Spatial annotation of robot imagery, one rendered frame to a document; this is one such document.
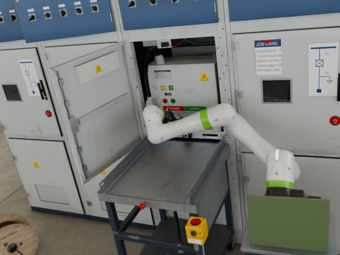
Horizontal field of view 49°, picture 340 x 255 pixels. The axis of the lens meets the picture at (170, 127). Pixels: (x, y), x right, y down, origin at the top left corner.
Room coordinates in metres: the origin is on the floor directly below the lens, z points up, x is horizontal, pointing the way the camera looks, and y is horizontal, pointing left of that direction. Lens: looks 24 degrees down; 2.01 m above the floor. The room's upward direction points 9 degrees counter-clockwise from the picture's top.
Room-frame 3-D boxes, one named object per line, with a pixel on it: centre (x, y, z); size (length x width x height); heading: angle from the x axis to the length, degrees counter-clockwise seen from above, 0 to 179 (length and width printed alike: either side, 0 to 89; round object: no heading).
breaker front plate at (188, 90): (2.40, -0.12, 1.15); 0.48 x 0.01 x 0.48; 64
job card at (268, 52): (2.08, -0.62, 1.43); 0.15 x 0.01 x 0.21; 63
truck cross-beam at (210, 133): (2.41, -0.12, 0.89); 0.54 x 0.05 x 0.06; 64
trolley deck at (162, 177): (2.06, 0.06, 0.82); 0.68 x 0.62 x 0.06; 153
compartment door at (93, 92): (2.29, 0.41, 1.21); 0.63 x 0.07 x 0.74; 142
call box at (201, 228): (1.41, -0.05, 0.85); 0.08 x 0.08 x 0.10; 63
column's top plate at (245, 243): (1.43, -0.49, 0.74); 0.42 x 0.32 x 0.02; 67
